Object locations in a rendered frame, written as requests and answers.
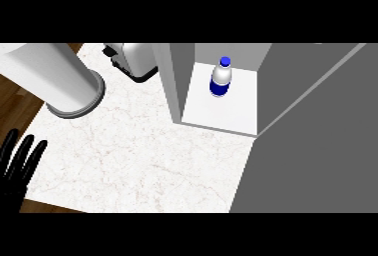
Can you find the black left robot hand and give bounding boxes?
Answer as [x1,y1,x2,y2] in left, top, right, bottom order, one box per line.
[0,128,51,214]

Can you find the grey cabinet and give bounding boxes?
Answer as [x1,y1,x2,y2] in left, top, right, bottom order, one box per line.
[151,43,274,137]

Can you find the blue capped water bottle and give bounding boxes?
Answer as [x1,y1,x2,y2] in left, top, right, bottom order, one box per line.
[209,56,234,98]

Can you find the dark grey cabinet door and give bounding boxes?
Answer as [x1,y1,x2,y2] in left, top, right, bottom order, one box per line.
[229,43,378,214]

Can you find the silver and black toaster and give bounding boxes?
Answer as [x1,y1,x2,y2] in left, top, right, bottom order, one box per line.
[101,43,160,84]

